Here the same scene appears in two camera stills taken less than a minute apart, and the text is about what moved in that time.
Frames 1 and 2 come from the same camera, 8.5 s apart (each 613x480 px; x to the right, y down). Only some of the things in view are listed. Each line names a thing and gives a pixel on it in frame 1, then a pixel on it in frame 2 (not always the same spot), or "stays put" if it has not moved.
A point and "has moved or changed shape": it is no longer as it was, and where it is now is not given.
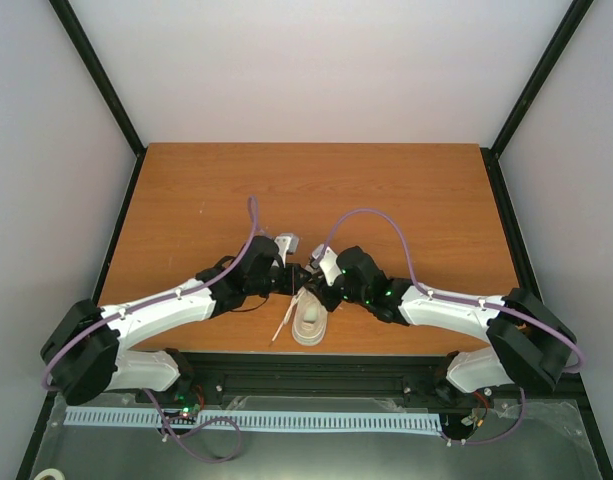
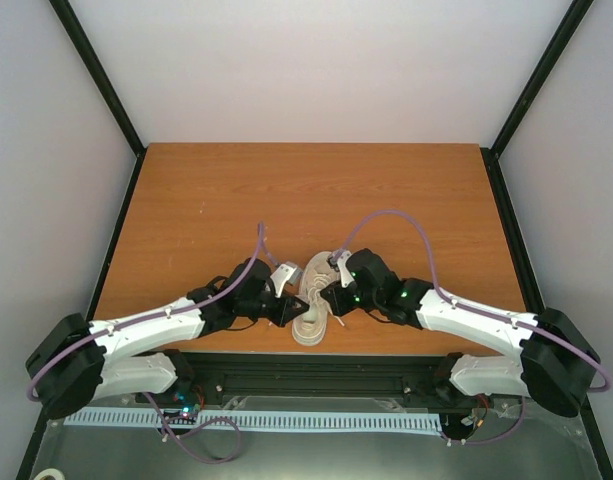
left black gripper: (293, 286) → (285, 315)
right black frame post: (491, 155) stays put
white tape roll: (49, 472) stays put
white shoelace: (287, 314) has moved or changed shape
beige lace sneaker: (309, 320) stays put
